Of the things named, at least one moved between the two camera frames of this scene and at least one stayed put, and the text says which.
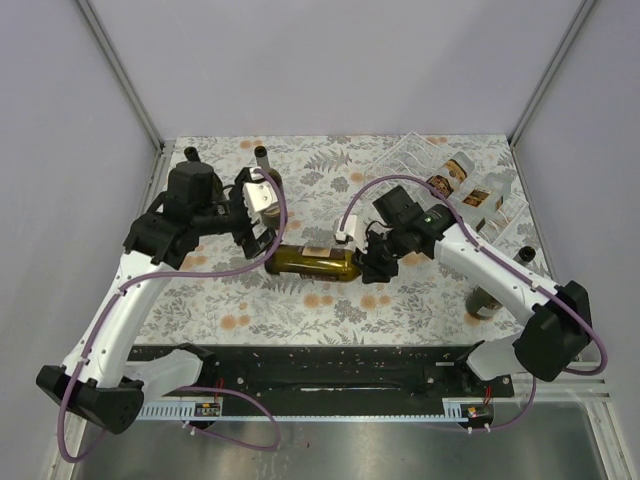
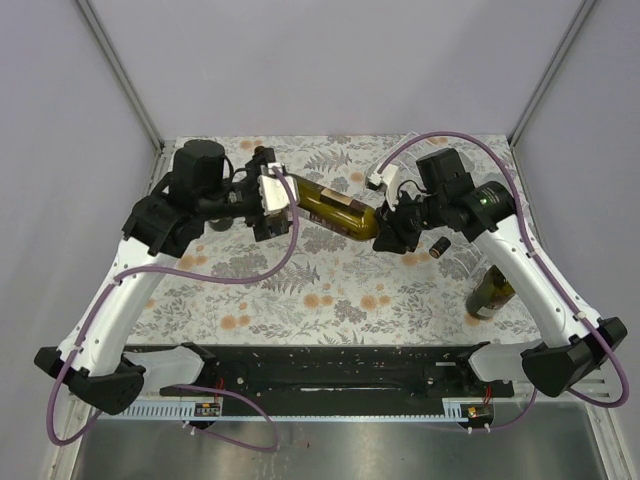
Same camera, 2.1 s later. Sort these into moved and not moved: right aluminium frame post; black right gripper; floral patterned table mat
Moved: black right gripper
Not moved: right aluminium frame post; floral patterned table mat
